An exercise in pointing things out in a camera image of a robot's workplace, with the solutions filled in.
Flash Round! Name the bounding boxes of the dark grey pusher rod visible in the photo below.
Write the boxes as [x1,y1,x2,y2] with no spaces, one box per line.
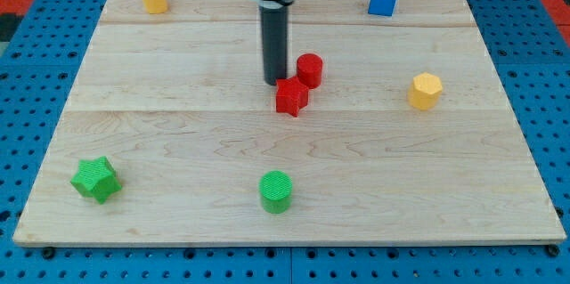
[259,6,289,85]

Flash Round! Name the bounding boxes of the green cylinder block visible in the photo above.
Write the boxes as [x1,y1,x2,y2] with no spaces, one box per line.
[258,170,293,214]

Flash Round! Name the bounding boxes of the red star block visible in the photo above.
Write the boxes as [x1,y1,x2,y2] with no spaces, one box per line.
[275,76,309,117]

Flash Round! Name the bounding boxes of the wooden board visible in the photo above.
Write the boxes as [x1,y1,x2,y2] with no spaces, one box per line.
[13,0,566,247]

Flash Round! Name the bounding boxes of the blue pentagon block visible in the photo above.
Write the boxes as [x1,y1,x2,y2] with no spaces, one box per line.
[368,0,397,17]

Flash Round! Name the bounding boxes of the yellow hexagon block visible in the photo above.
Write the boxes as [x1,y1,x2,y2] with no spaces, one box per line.
[407,72,443,110]

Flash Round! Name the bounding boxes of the red cylinder block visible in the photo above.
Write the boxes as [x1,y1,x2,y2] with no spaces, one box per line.
[296,53,323,89]

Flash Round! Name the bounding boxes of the green star block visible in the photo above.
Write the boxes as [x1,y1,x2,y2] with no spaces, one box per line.
[70,156,122,204]

